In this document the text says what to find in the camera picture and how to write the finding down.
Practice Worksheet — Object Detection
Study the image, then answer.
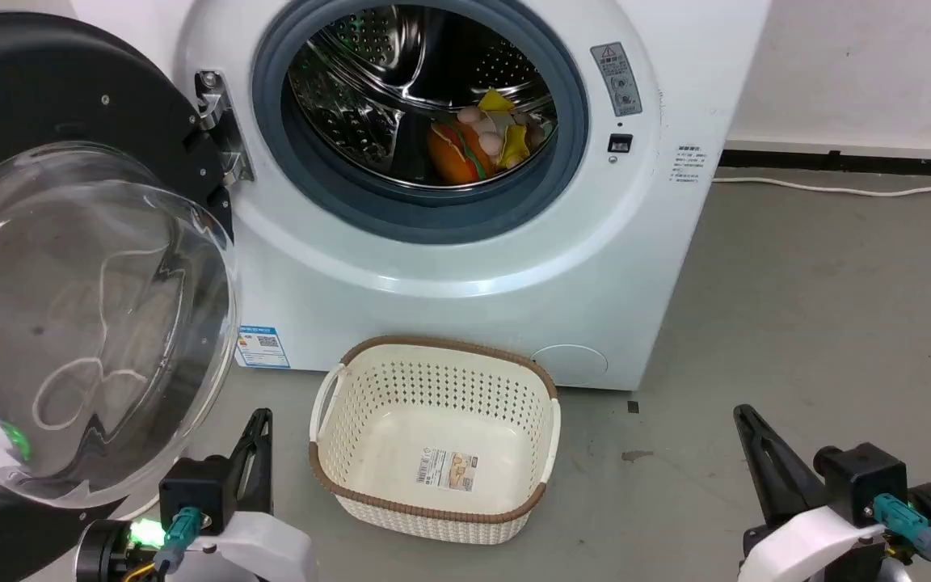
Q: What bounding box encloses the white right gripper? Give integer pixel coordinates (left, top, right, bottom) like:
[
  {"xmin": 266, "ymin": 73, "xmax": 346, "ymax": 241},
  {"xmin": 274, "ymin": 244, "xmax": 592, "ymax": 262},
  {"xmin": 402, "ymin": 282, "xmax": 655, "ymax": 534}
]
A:
[{"xmin": 733, "ymin": 404, "xmax": 891, "ymax": 582}]

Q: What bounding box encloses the chrome door hinge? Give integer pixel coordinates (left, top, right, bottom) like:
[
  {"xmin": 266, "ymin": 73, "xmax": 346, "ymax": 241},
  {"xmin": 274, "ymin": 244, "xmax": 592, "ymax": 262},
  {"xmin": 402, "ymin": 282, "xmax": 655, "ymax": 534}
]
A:
[{"xmin": 193, "ymin": 70, "xmax": 255, "ymax": 186}]

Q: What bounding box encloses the stainless steel washer drum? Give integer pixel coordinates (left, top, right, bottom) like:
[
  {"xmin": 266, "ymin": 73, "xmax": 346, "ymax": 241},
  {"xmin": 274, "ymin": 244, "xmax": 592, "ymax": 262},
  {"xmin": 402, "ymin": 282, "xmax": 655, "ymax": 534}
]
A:
[{"xmin": 287, "ymin": 3, "xmax": 560, "ymax": 192}]

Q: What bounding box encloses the round white filter cover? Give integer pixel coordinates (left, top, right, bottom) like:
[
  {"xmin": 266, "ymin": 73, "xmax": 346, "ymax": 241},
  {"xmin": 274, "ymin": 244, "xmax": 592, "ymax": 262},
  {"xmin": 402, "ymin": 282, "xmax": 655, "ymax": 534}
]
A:
[{"xmin": 529, "ymin": 344, "xmax": 610, "ymax": 388}]

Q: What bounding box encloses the teal plug left camera cable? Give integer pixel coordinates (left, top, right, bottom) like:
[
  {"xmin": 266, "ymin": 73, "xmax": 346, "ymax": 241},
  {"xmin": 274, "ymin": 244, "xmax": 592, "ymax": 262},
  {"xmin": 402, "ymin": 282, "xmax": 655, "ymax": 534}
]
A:
[{"xmin": 121, "ymin": 506, "xmax": 205, "ymax": 582}]

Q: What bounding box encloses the white floor cable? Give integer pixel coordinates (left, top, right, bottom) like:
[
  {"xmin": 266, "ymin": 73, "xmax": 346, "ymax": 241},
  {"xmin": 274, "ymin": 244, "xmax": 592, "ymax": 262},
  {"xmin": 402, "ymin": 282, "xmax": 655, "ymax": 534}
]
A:
[{"xmin": 711, "ymin": 175, "xmax": 931, "ymax": 198}]

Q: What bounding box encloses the cream laundry basket brown rim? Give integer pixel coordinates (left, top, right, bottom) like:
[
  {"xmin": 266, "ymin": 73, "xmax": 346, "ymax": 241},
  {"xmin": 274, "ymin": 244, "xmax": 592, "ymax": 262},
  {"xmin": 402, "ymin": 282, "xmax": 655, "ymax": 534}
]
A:
[{"xmin": 308, "ymin": 335, "xmax": 562, "ymax": 547}]

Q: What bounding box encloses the grey warning sticker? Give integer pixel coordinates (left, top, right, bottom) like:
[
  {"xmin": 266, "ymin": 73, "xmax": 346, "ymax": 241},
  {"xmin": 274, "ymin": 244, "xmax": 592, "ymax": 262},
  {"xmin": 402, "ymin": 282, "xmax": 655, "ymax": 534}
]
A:
[{"xmin": 590, "ymin": 42, "xmax": 644, "ymax": 119}]

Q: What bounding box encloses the black baseboard strip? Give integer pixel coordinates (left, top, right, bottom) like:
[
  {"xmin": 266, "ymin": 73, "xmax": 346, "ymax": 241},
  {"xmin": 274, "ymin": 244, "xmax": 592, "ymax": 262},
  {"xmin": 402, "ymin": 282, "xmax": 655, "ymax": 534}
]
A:
[{"xmin": 717, "ymin": 149, "xmax": 931, "ymax": 179}]

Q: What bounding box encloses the blue energy label sticker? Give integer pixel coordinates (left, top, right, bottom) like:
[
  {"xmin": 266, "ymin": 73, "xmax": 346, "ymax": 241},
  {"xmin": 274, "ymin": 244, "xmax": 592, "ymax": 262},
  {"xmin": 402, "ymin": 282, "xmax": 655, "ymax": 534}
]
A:
[{"xmin": 236, "ymin": 324, "xmax": 292, "ymax": 371}]

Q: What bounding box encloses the black washer door glass bowl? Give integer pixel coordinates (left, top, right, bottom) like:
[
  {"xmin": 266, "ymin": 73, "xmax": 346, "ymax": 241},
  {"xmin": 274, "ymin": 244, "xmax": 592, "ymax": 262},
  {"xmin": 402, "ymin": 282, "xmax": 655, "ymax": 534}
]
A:
[{"xmin": 0, "ymin": 11, "xmax": 241, "ymax": 582}]

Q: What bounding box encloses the white front-load washing machine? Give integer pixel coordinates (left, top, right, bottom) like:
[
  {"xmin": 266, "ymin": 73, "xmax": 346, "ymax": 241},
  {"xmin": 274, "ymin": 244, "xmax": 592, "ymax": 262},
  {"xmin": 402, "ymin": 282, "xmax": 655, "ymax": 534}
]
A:
[{"xmin": 70, "ymin": 0, "xmax": 773, "ymax": 394}]

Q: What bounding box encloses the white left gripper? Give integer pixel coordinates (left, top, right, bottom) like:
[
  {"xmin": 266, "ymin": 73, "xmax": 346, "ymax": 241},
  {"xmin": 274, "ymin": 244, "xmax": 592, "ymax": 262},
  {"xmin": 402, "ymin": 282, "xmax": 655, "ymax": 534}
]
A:
[{"xmin": 191, "ymin": 407, "xmax": 319, "ymax": 582}]

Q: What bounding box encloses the teal plug right camera cable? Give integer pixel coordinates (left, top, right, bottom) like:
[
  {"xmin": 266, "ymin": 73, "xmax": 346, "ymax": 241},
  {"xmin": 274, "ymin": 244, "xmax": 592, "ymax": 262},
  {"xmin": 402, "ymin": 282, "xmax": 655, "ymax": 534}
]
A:
[{"xmin": 872, "ymin": 493, "xmax": 931, "ymax": 582}]

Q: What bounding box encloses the teal plug camera cable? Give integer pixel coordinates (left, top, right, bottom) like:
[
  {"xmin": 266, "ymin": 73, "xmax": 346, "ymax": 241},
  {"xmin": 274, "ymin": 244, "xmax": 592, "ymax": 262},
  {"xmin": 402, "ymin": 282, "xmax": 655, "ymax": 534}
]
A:
[
  {"xmin": 872, "ymin": 493, "xmax": 931, "ymax": 582},
  {"xmin": 121, "ymin": 506, "xmax": 205, "ymax": 582}
]

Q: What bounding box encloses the printed text label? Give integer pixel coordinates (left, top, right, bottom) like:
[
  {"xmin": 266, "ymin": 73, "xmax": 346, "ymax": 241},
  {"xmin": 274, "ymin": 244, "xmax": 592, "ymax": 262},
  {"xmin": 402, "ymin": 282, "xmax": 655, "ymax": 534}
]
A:
[{"xmin": 669, "ymin": 144, "xmax": 706, "ymax": 188}]

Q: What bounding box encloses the orange striped plush toy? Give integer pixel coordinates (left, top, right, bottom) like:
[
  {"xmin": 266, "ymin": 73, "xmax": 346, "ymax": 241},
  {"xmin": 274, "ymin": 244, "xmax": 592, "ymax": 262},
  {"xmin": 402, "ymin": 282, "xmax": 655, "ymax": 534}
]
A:
[{"xmin": 426, "ymin": 120, "xmax": 495, "ymax": 189}]

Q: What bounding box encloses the paper basket label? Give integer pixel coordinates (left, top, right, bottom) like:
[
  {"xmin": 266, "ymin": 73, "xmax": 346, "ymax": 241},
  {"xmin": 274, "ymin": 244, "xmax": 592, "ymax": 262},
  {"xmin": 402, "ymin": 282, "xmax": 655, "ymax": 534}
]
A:
[{"xmin": 415, "ymin": 450, "xmax": 479, "ymax": 493}]

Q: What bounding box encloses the yellow and pink doll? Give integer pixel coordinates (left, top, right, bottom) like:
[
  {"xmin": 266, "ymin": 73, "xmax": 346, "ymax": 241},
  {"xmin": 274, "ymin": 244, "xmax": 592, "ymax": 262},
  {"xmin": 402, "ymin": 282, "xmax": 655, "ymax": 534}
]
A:
[{"xmin": 457, "ymin": 87, "xmax": 553, "ymax": 171}]

